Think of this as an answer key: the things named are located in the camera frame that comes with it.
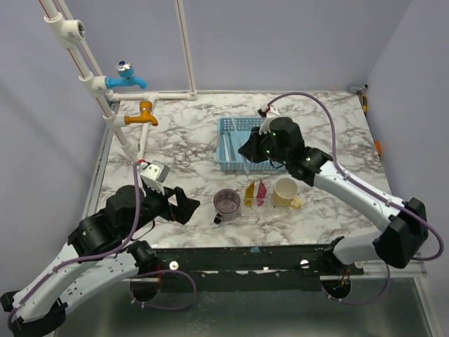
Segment light blue toothbrush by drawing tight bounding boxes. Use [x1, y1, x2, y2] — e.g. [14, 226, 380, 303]
[231, 117, 250, 176]

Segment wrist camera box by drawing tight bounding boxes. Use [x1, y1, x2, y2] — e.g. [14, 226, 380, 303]
[257, 105, 281, 135]
[140, 161, 170, 183]

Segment purple mug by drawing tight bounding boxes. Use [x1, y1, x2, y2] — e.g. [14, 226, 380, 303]
[213, 189, 241, 225]

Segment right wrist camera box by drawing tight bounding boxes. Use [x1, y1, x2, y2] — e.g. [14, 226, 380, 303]
[257, 105, 281, 135]

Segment blue tap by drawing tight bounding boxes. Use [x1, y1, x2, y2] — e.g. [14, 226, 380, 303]
[105, 60, 147, 90]

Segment white pvc pipe frame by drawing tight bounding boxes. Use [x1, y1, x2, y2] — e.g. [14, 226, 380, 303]
[39, 1, 198, 161]

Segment yellow clamp tool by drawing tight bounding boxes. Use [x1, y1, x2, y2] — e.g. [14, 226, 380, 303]
[350, 84, 369, 114]

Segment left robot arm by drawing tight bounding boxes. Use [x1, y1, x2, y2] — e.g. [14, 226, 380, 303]
[1, 185, 200, 336]

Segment orange clip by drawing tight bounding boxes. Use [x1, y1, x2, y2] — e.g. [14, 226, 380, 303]
[375, 140, 382, 157]

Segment light blue perforated basket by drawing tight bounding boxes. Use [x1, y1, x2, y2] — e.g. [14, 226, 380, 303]
[217, 117, 285, 173]

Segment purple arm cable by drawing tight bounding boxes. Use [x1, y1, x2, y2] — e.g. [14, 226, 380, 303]
[259, 92, 445, 305]
[6, 159, 198, 327]

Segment yellow mug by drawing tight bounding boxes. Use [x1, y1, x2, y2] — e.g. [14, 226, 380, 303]
[273, 178, 302, 209]

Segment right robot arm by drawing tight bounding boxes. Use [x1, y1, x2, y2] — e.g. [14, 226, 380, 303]
[239, 117, 429, 275]

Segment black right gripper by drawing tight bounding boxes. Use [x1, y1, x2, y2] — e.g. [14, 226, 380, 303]
[239, 126, 290, 166]

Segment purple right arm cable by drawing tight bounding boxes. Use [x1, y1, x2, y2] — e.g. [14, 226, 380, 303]
[259, 92, 445, 305]

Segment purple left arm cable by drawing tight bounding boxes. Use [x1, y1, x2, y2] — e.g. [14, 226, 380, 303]
[6, 159, 198, 327]

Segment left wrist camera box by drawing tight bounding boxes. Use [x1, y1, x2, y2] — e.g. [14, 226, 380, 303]
[140, 161, 170, 183]

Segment clear textured glass tray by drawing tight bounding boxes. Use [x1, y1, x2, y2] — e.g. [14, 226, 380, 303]
[239, 193, 283, 223]

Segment orange tap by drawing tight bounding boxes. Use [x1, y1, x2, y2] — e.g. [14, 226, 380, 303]
[124, 100, 159, 126]

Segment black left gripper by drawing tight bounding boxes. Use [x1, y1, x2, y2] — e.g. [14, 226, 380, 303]
[123, 181, 201, 238]

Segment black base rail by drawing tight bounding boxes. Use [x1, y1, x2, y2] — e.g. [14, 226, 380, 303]
[127, 242, 364, 292]

